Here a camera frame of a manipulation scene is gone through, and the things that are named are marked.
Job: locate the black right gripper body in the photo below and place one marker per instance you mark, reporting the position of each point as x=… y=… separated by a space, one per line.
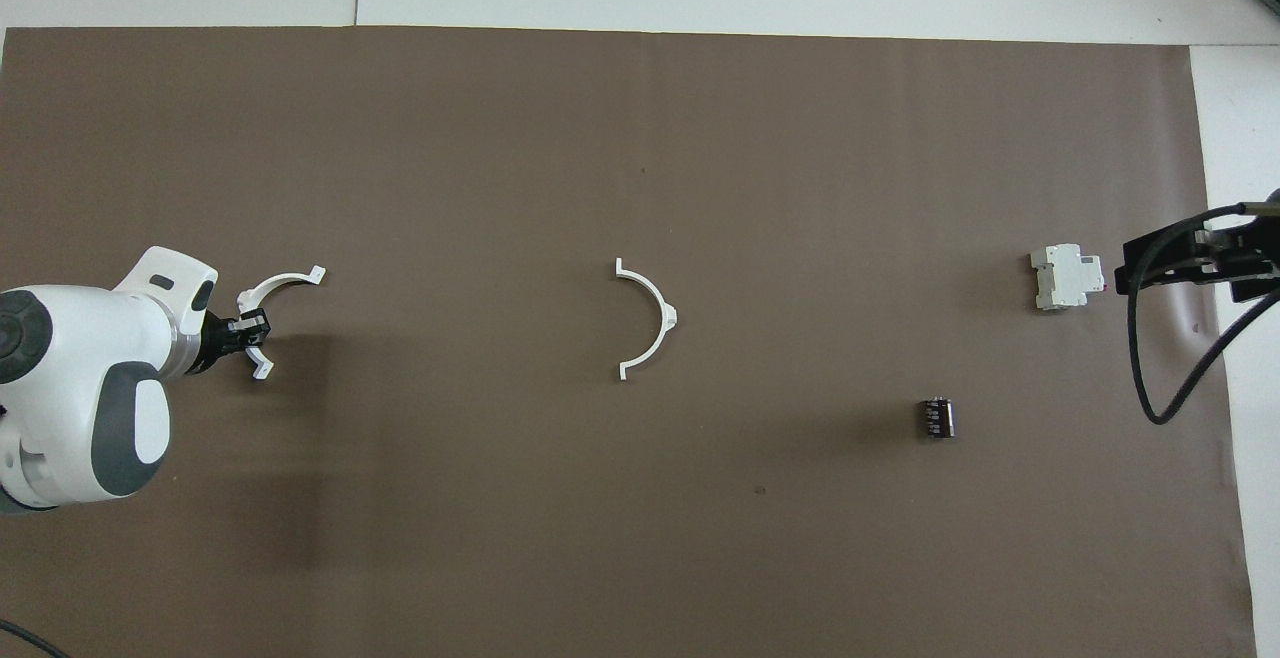
x=1248 y=263

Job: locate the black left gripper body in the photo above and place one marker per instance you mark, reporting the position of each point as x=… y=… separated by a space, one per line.
x=215 y=343

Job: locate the white half pipe clamp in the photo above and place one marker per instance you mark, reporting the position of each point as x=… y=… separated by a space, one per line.
x=246 y=297
x=671 y=316

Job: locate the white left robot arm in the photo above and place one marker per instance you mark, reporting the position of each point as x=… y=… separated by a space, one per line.
x=80 y=358

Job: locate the white circuit breaker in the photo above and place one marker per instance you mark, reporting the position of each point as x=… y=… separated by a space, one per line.
x=1065 y=278

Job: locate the black cylindrical capacitor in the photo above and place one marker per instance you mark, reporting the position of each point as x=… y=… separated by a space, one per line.
x=937 y=418

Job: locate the brown table mat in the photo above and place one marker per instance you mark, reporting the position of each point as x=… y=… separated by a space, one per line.
x=640 y=138

